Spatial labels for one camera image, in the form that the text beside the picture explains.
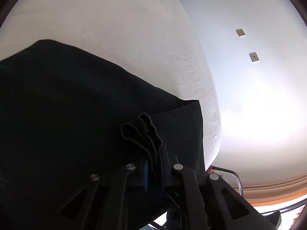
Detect black denim pants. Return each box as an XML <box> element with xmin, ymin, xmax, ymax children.
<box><xmin>1</xmin><ymin>40</ymin><xmax>205</xmax><ymax>229</ymax></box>

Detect metal chair frame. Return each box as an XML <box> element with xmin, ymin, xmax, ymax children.
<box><xmin>209</xmin><ymin>166</ymin><xmax>306</xmax><ymax>215</ymax></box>

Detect wall socket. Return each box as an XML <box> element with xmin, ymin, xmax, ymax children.
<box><xmin>236</xmin><ymin>29</ymin><xmax>246</xmax><ymax>37</ymax></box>
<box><xmin>249</xmin><ymin>52</ymin><xmax>260</xmax><ymax>62</ymax></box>

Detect lower wall socket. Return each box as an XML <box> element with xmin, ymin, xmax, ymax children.
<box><xmin>249</xmin><ymin>52</ymin><xmax>260</xmax><ymax>62</ymax></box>

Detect upper wall socket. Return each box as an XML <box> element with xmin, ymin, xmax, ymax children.
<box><xmin>236</xmin><ymin>29</ymin><xmax>246</xmax><ymax>37</ymax></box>

